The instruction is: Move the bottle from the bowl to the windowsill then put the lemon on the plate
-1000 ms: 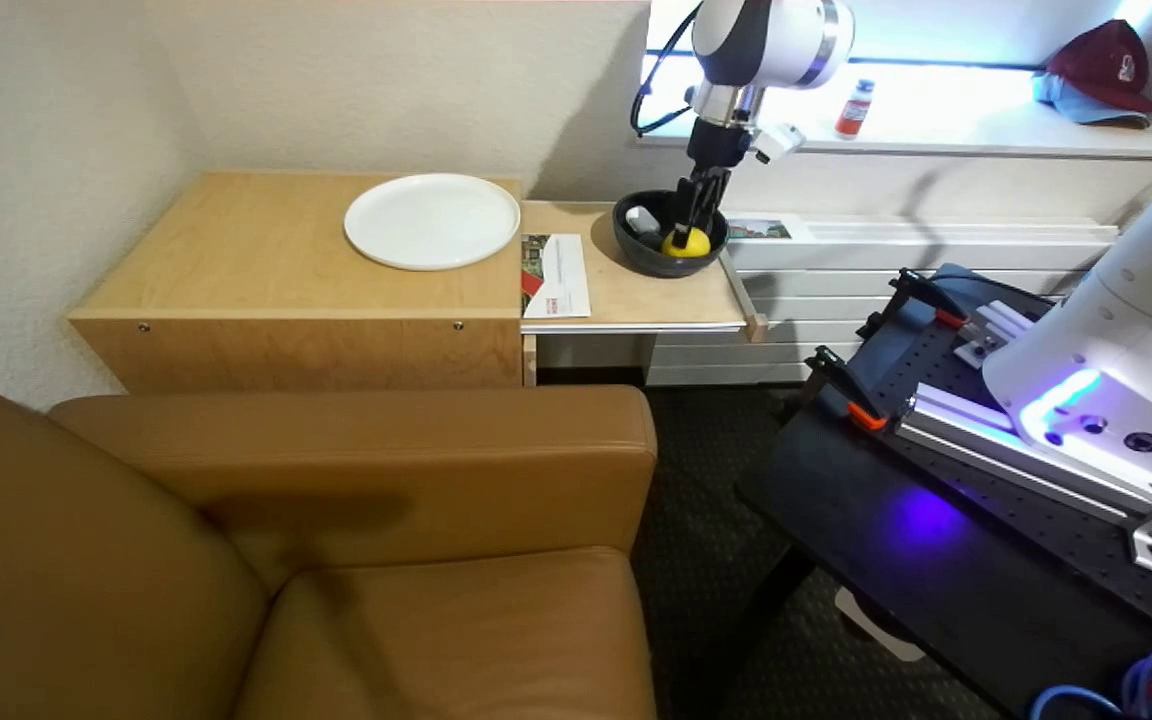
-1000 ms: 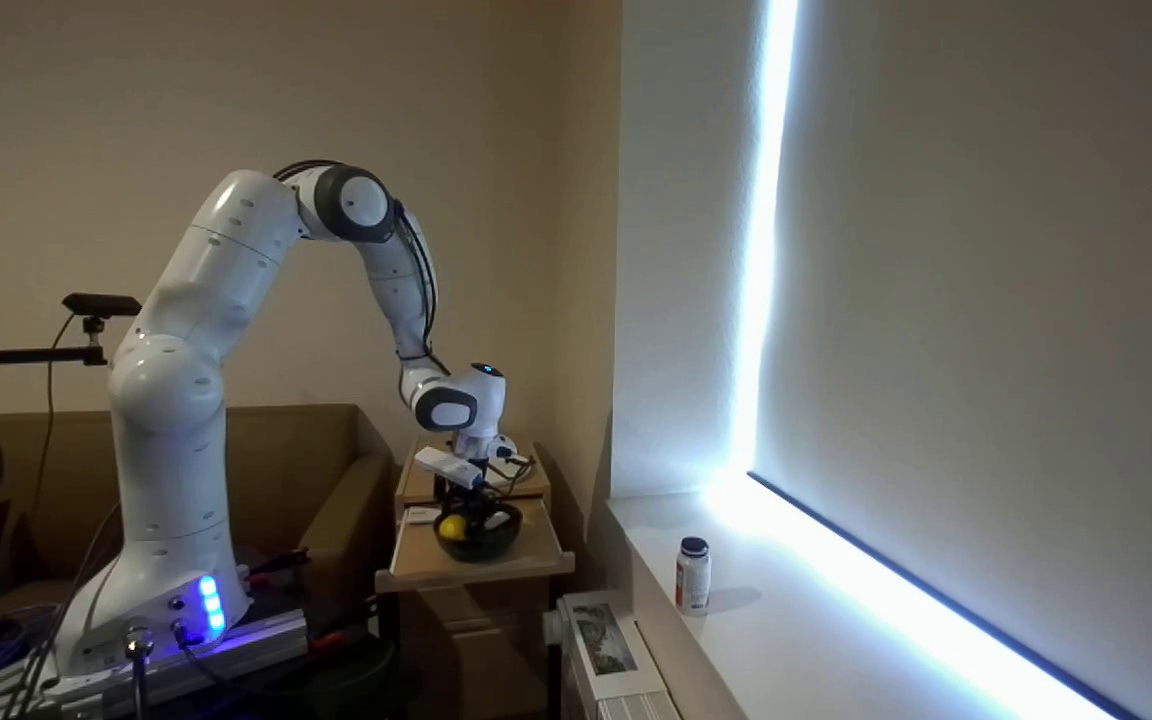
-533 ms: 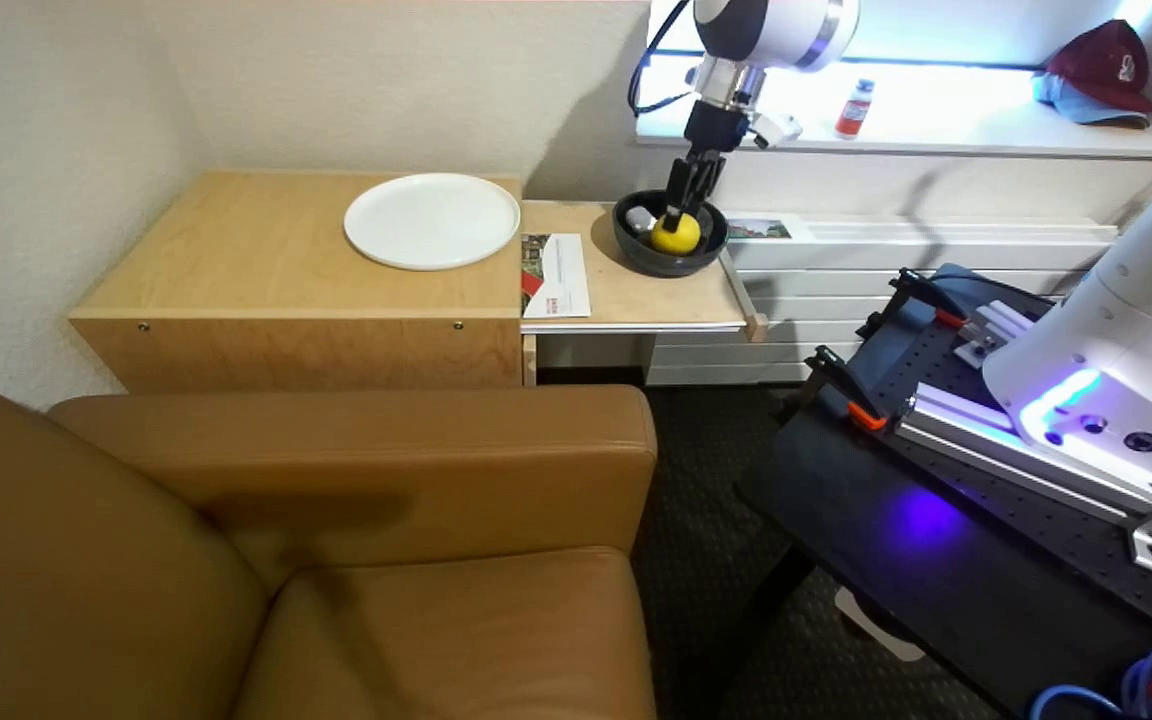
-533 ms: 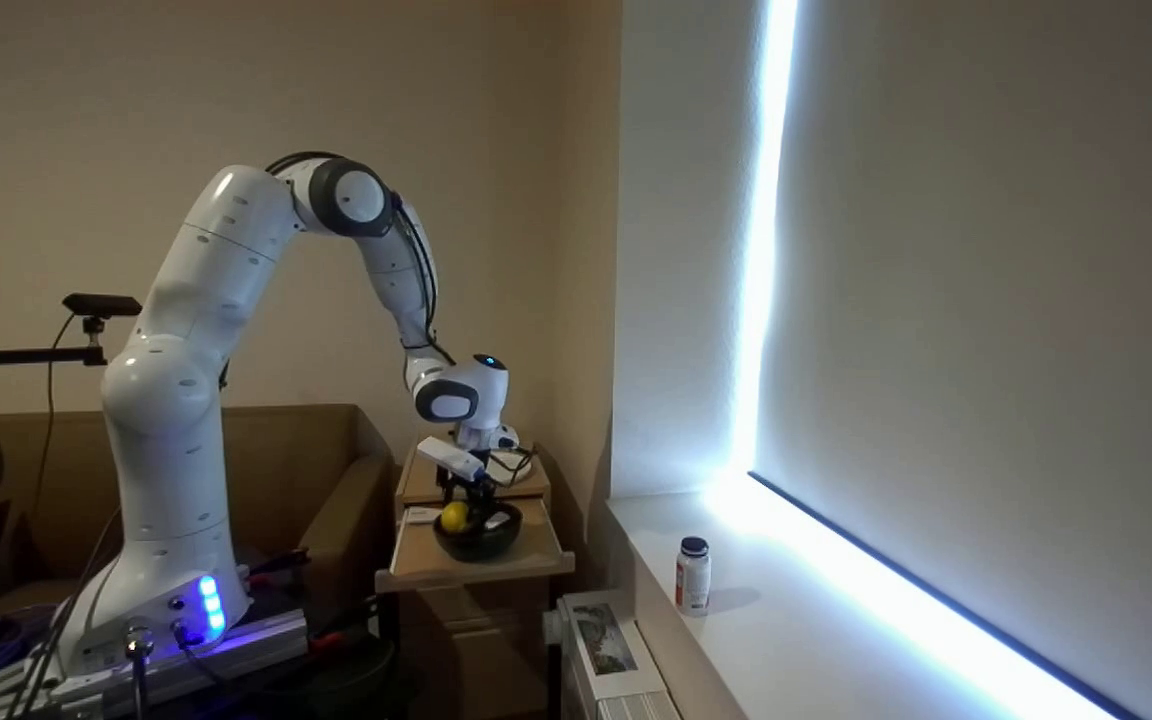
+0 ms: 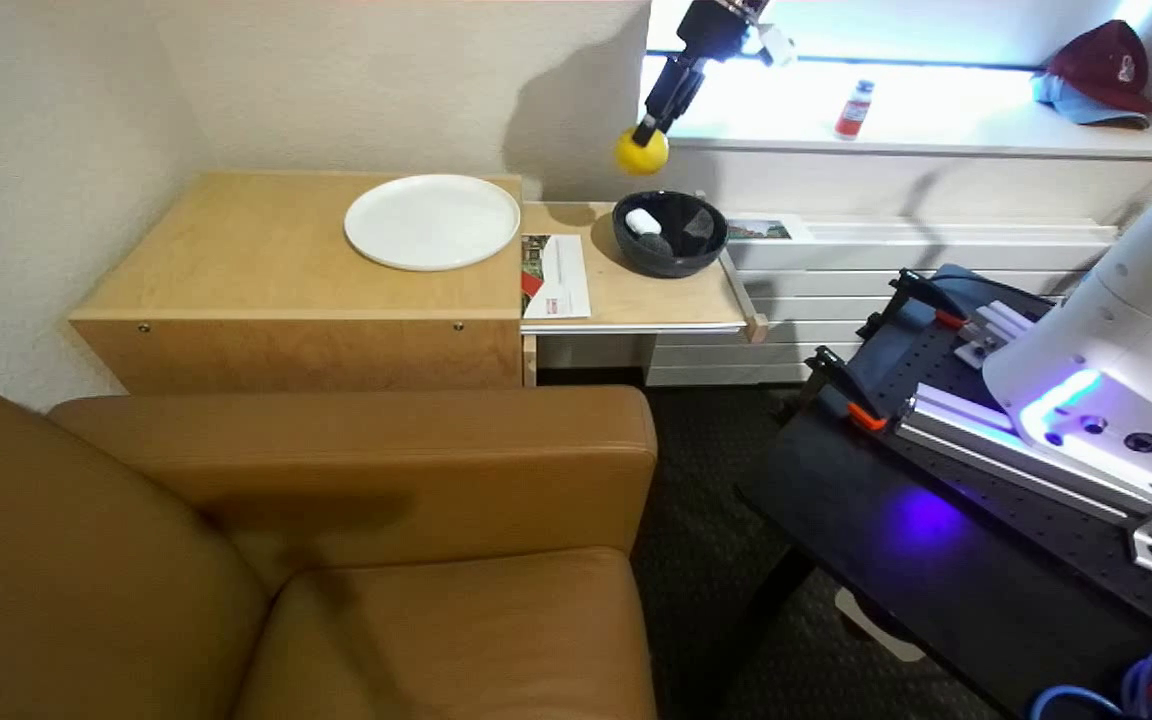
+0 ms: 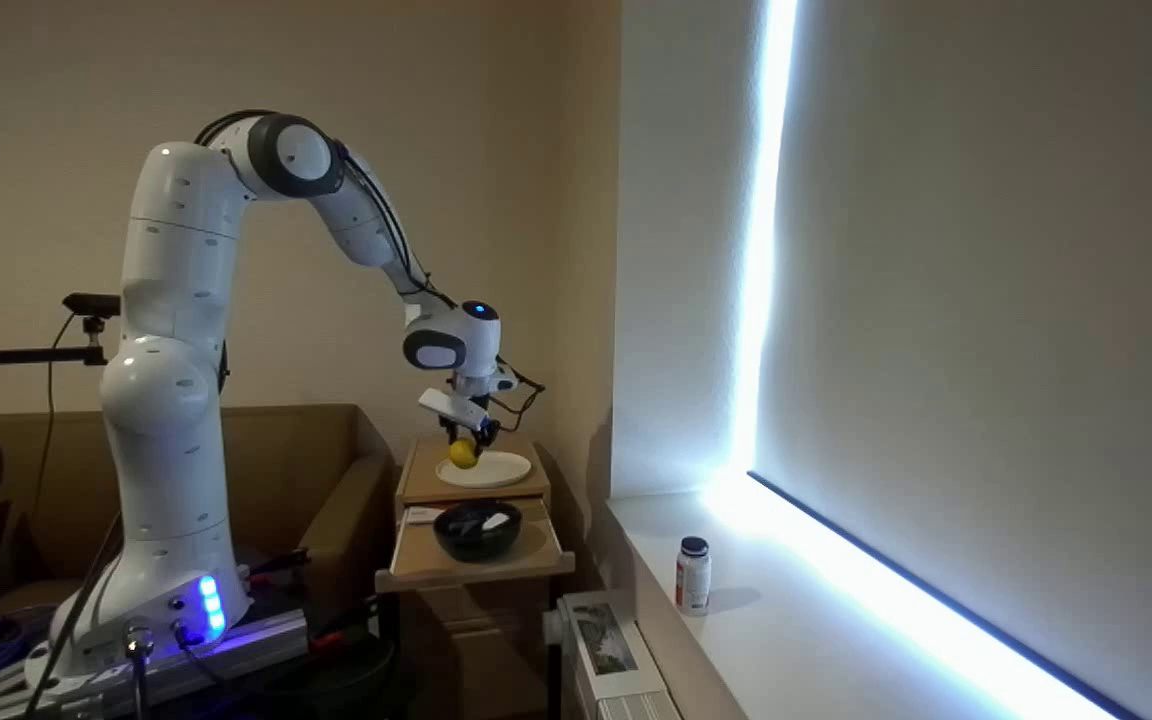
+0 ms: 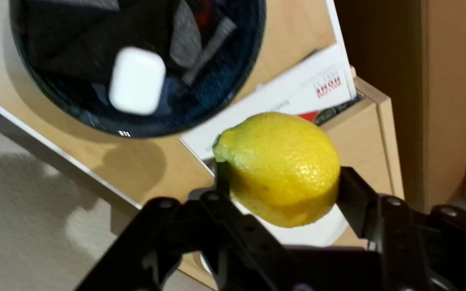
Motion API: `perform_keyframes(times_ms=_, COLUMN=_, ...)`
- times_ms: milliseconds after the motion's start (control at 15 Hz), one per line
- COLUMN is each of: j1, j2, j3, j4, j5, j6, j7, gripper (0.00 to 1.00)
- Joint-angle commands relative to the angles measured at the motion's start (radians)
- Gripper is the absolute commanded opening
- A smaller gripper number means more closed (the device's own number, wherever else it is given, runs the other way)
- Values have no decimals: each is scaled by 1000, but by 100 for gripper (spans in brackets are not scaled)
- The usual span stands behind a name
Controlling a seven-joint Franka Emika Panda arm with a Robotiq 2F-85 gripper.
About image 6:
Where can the white round plate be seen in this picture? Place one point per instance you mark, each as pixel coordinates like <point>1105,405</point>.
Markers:
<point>493,471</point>

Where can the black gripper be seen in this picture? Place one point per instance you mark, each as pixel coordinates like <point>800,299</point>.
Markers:
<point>486,405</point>

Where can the brown leather armchair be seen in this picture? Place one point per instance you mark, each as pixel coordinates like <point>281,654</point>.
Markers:
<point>303,481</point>

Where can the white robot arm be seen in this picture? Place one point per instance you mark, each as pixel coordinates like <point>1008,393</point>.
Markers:
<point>176,574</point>

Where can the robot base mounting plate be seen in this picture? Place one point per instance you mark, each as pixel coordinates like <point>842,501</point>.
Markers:
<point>146,671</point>

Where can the black bowl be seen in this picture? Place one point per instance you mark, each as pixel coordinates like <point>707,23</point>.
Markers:
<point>480,529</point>

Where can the white window blind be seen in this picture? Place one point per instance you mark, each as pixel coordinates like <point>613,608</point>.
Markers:
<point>961,334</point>

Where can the wooden side table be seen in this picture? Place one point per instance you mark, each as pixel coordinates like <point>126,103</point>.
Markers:
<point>472,632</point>

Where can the yellow lemon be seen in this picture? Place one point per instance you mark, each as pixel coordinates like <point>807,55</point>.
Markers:
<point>463,455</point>

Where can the orange label pill bottle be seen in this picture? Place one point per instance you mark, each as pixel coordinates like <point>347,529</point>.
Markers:
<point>692,574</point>

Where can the black camera on stand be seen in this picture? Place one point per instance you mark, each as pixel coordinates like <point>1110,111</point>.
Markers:
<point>95,310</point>

